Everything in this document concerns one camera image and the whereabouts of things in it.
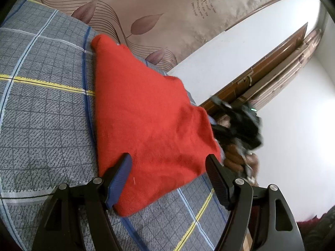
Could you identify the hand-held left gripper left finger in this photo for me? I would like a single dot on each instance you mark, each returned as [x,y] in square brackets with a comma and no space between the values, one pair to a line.
[121,177]

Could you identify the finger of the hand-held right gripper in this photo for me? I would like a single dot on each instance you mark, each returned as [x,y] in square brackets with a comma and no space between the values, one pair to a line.
[222,132]

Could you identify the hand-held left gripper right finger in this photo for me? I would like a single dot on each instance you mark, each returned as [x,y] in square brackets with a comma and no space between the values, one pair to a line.
[218,180]

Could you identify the red knitted garment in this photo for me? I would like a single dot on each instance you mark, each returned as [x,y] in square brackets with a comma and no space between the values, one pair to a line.
[146,115]

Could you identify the person's right hand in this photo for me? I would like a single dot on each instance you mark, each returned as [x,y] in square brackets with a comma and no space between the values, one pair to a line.
[234,159]

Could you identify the brown wooden door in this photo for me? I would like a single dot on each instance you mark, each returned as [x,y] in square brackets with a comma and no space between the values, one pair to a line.
[261,68]

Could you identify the grey plaid bedsheet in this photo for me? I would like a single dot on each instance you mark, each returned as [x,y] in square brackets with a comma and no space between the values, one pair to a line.
[44,115]

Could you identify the dark cloth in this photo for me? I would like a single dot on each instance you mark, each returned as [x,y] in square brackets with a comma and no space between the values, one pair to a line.
[319,230]

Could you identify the beige leaf-print headboard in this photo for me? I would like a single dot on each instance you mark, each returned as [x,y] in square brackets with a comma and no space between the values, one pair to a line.
[157,2]

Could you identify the pinkish door frame moulding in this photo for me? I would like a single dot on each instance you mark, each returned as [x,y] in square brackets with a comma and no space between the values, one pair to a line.
[295,60]

